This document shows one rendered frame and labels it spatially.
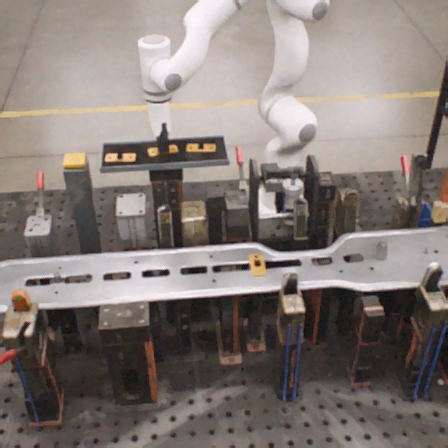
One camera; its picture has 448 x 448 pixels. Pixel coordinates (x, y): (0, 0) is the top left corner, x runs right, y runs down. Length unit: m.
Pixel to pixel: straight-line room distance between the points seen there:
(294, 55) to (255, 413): 1.02
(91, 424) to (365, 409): 0.73
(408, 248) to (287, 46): 0.67
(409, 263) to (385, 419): 0.42
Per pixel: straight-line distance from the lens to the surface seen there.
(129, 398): 1.77
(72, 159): 1.89
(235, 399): 1.80
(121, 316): 1.57
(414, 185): 1.87
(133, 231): 1.77
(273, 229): 1.89
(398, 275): 1.75
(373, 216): 2.42
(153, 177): 1.88
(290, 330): 1.59
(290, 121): 1.98
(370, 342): 1.71
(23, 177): 3.99
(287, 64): 1.94
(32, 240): 1.82
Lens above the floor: 2.17
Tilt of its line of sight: 39 degrees down
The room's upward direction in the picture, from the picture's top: 1 degrees counter-clockwise
